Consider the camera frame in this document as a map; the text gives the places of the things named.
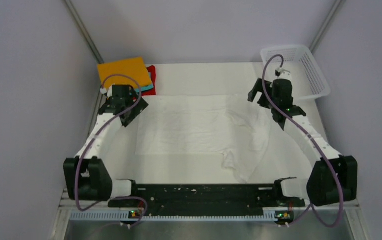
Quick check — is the white t shirt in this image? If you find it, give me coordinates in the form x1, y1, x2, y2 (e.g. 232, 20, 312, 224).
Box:
135, 94, 271, 183

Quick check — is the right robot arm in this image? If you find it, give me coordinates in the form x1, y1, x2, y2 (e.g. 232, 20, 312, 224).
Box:
248, 78, 358, 207

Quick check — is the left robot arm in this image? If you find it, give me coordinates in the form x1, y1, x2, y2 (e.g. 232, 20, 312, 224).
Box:
63, 85, 148, 207

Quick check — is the teal folded t shirt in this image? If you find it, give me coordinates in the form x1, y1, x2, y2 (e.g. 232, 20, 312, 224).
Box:
135, 78, 155, 93

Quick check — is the orange folded t shirt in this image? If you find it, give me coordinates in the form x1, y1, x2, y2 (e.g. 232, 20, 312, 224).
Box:
97, 57, 151, 89

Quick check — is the white plastic basket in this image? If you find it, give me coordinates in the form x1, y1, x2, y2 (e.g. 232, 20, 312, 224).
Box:
260, 45, 331, 101

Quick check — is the red folded t shirt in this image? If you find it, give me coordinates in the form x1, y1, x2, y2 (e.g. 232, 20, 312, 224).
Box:
141, 65, 157, 96

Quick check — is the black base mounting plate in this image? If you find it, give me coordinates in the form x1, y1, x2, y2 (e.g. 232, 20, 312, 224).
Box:
108, 184, 306, 217

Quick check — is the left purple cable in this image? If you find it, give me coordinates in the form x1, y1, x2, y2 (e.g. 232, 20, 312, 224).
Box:
74, 74, 149, 229

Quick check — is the purple cable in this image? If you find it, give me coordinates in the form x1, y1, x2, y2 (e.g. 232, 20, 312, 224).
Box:
262, 54, 345, 229
74, 74, 149, 229

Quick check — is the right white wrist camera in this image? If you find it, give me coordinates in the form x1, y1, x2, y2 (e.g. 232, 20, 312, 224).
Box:
275, 67, 292, 81

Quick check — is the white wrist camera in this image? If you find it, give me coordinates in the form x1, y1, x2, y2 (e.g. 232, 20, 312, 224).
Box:
100, 86, 113, 98
275, 67, 292, 81

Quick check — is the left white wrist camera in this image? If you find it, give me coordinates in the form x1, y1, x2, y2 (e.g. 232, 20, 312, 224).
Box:
100, 86, 113, 98

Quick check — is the left aluminium frame rail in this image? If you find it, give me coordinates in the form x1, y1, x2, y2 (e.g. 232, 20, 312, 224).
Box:
75, 87, 107, 160

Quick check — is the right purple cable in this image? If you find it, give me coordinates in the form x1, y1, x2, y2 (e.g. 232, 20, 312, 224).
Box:
262, 54, 345, 229

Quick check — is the right corner metal post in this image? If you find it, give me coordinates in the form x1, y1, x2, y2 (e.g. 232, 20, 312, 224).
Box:
309, 0, 346, 54

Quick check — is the corner metal post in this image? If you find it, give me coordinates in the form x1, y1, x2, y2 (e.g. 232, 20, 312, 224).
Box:
62, 0, 104, 64
309, 0, 346, 54

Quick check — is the left corner metal post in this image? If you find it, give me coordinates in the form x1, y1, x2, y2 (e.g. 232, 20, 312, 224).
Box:
62, 0, 104, 64

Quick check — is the white slotted cable duct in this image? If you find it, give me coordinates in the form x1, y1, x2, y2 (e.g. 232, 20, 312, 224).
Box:
70, 210, 278, 222

